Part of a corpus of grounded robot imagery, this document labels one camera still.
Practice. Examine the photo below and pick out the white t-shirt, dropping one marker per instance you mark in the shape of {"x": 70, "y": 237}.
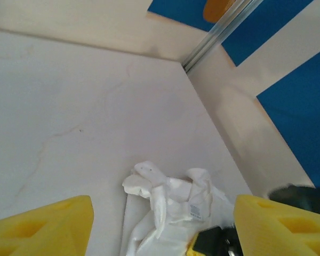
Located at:
{"x": 176, "y": 221}

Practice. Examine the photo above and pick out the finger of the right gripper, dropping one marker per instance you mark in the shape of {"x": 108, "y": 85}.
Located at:
{"x": 213, "y": 242}

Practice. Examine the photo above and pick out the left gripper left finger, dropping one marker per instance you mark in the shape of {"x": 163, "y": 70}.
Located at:
{"x": 42, "y": 232}

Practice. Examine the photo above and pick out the aluminium corner post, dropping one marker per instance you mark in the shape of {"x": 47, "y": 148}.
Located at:
{"x": 218, "y": 32}

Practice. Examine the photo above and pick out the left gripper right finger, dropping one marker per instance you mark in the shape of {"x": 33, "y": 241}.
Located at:
{"x": 282, "y": 232}

